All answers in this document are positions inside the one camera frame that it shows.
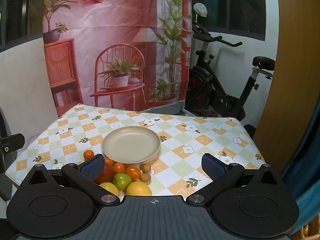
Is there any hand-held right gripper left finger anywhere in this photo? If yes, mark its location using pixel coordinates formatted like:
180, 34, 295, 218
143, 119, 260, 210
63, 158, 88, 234
26, 154, 120, 207

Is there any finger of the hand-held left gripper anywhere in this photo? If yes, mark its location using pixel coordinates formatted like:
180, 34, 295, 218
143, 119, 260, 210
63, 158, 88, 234
0, 133, 25, 153

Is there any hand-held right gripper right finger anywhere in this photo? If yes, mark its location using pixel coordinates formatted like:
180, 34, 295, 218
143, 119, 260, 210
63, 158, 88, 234
186, 153, 282, 207

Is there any red apple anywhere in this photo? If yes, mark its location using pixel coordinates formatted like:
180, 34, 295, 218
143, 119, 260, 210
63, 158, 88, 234
94, 163, 115, 185

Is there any yellow lemon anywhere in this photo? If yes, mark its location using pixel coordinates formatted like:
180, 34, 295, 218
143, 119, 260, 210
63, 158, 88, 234
126, 181, 152, 196
99, 182, 120, 197

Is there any green apple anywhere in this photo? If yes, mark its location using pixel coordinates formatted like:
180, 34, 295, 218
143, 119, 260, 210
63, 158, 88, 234
113, 173, 133, 190

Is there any beige round plate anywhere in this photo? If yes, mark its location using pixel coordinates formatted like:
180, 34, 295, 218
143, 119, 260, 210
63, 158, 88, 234
102, 126, 160, 163

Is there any checkered floral tablecloth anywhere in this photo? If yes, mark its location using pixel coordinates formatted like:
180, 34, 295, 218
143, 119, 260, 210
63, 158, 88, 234
5, 104, 268, 203

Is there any black exercise bike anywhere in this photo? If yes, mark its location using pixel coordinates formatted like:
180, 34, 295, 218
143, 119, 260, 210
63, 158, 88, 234
186, 2, 275, 122

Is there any teal curtain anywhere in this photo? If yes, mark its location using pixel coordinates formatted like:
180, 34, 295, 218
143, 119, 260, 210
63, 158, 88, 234
280, 120, 320, 230

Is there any wooden door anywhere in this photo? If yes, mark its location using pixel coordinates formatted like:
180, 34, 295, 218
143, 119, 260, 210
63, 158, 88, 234
254, 0, 320, 173

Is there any dark window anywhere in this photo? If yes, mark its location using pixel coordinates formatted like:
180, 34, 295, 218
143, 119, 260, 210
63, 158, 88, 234
0, 0, 45, 52
192, 0, 267, 42

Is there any white cloth cap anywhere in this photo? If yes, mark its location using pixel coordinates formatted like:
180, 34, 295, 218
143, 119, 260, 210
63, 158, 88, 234
194, 2, 208, 17

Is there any pink printed wall tapestry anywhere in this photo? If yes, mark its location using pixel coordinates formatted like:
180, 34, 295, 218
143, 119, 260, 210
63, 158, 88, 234
42, 0, 193, 117

